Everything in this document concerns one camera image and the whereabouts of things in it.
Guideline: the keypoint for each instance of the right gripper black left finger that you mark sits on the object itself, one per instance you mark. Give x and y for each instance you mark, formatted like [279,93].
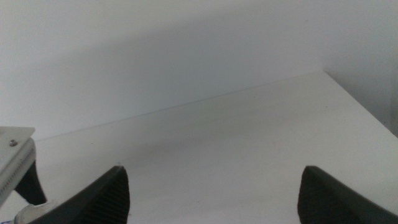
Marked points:
[105,199]

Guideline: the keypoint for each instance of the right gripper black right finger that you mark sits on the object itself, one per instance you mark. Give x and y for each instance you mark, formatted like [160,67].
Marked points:
[323,202]

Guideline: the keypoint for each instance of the clear plastic mount base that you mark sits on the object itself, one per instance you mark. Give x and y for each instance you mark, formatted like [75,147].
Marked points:
[34,211]

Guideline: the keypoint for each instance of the black mount leg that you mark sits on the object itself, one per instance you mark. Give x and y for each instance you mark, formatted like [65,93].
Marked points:
[31,189]

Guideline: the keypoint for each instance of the metal camera mount plate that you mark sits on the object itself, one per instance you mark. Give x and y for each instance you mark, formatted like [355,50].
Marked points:
[14,158]

